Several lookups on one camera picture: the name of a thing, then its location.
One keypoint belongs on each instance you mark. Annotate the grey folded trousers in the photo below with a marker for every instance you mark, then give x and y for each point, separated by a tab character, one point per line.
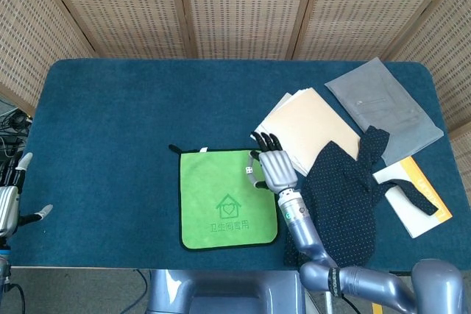
386	108

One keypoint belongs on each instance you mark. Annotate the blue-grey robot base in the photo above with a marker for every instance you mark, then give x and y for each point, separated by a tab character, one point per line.
228	292

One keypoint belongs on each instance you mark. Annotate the beige folded cloth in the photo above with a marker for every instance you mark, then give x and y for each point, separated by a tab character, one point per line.
305	126

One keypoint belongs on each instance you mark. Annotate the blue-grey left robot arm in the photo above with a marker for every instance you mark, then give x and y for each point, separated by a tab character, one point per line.
3	273

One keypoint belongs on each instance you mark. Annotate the white table leg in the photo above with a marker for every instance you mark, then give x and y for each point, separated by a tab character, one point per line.
328	304

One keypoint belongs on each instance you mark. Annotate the dark blue table cloth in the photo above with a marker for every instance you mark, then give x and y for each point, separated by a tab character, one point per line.
129	126

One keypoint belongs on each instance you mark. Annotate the navy dotted garment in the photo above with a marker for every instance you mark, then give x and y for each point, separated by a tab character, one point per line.
342	200

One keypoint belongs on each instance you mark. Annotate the woven bamboo folding screen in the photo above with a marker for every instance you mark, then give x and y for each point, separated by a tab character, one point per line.
239	5

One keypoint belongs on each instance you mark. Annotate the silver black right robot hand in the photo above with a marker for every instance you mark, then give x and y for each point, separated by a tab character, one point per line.
277	168

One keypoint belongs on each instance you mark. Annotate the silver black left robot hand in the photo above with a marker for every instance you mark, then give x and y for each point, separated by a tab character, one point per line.
7	207

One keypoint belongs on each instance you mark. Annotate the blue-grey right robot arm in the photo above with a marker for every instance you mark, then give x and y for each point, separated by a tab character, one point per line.
312	240

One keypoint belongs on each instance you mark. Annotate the small white die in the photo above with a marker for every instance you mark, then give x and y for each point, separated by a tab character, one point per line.
249	171

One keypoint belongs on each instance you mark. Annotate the green cleaning cloth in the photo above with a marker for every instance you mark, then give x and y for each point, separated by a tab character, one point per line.
213	189

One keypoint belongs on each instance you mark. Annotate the yellow floor tape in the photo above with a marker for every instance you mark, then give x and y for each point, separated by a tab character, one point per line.
377	308

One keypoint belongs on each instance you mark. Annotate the yellow and white book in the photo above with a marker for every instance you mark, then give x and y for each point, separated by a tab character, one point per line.
416	207

